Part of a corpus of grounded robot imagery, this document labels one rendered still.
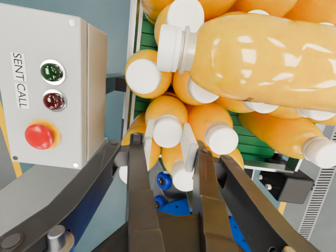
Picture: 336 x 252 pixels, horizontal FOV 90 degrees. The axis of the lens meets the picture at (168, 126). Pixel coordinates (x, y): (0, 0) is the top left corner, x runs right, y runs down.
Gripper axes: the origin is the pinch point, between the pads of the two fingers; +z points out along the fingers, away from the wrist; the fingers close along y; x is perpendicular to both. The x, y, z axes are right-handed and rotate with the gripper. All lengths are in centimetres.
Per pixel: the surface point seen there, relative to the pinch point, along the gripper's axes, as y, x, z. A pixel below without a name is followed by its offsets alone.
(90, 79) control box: -11.6, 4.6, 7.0
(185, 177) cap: 3.5, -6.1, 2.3
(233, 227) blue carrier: 18.8, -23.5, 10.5
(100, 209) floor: -45, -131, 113
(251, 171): 80, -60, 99
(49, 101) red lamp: -14.8, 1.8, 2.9
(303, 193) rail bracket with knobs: 34.7, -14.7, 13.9
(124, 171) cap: -5.0, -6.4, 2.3
